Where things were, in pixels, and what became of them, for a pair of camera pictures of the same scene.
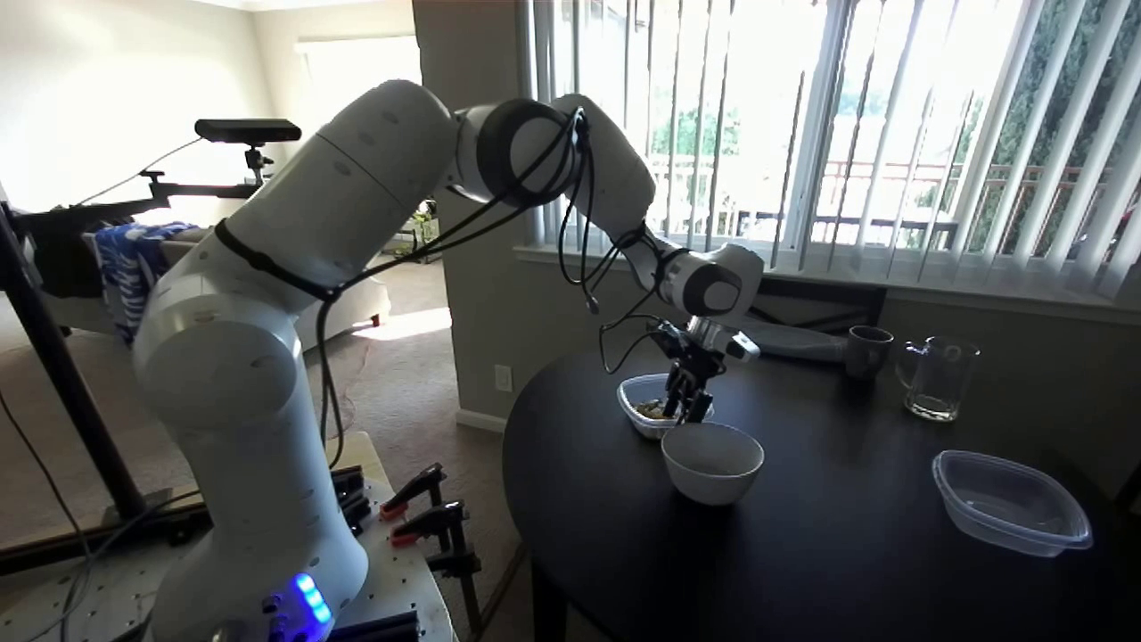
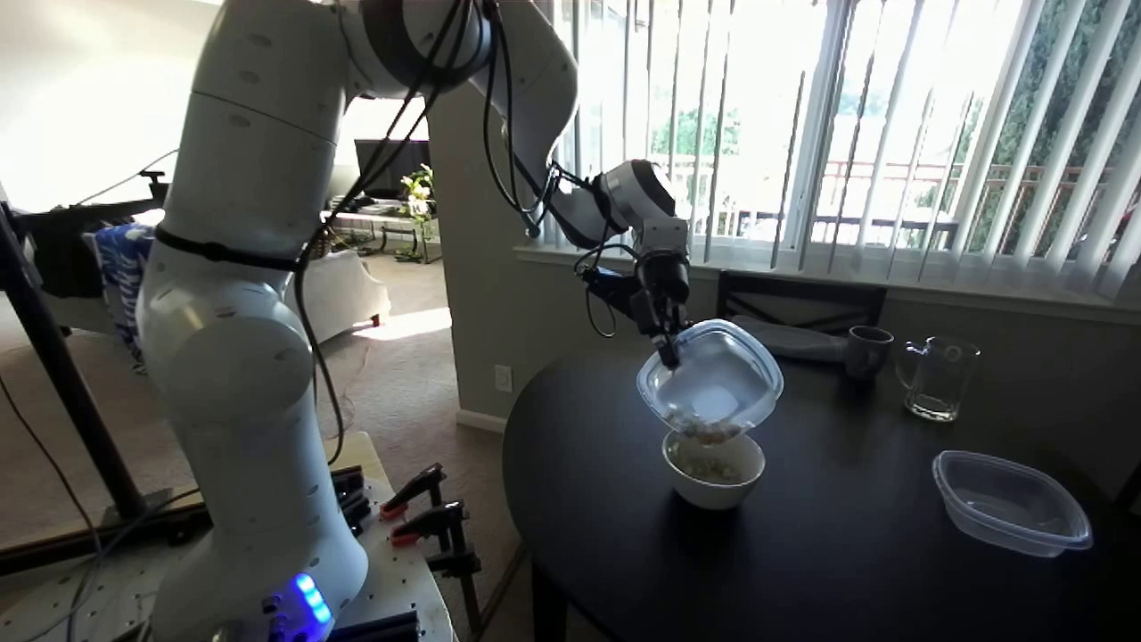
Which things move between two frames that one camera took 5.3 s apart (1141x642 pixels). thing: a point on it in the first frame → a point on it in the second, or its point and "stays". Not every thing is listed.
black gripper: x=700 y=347 → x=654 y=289
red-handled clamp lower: x=451 y=521 stays
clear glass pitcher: x=931 y=374 stays
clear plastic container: x=1009 y=504 stays
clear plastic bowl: x=642 y=404 → x=727 y=380
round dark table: x=841 y=540 stays
